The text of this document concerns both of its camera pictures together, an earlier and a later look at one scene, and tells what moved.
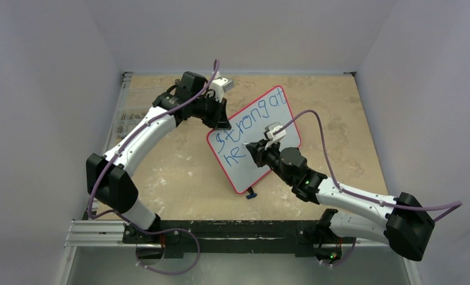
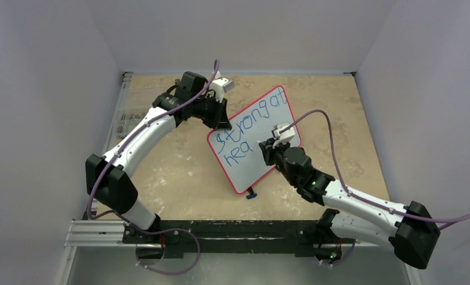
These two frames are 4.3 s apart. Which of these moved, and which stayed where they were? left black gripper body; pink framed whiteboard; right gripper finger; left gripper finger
Moved: right gripper finger
Stayed: pink framed whiteboard; left black gripper body; left gripper finger
